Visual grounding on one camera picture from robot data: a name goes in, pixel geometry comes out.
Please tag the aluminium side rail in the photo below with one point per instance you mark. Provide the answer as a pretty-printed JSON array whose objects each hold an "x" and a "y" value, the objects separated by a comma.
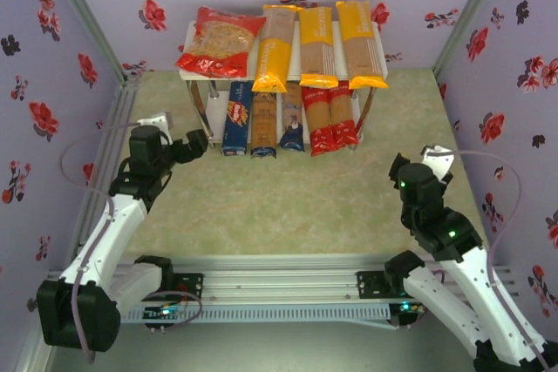
[{"x": 121, "y": 106}]

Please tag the dark blue beige spaghetti bag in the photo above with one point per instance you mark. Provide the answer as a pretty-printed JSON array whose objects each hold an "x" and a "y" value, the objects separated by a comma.
[{"x": 263, "y": 123}]

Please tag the aluminium corner post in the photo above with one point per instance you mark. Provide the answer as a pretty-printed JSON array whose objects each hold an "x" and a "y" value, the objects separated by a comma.
[
  {"x": 83, "y": 10},
  {"x": 470, "y": 10}
]

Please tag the yellow Pastatime spaghetti bag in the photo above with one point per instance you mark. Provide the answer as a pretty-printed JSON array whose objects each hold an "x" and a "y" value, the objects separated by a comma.
[
  {"x": 316, "y": 41},
  {"x": 359, "y": 41},
  {"x": 274, "y": 58}
]

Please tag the red macaroni bag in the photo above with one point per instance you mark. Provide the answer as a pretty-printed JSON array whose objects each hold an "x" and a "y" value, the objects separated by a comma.
[{"x": 218, "y": 41}]

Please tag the blue pasta box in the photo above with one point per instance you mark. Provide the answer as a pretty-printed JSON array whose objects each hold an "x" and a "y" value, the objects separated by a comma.
[{"x": 237, "y": 119}]

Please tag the dark blue bag with figure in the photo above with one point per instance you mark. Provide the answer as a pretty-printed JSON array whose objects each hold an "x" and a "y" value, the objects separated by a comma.
[{"x": 291, "y": 123}]

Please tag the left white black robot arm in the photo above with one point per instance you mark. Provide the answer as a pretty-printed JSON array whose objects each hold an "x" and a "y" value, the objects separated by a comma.
[{"x": 117, "y": 224}]

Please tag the controller board with LED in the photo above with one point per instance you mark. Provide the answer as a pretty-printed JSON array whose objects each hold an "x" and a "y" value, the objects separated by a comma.
[
  {"x": 407, "y": 306},
  {"x": 163, "y": 312}
]

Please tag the white two-tier shelf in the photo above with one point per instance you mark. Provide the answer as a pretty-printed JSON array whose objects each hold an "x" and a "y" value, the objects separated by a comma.
[{"x": 218, "y": 121}]

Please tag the aluminium lower frame rail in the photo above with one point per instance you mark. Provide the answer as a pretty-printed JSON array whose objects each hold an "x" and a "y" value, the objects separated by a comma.
[{"x": 30, "y": 361}]

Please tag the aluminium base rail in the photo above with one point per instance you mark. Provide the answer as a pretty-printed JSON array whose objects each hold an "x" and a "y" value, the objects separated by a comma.
[{"x": 283, "y": 285}]

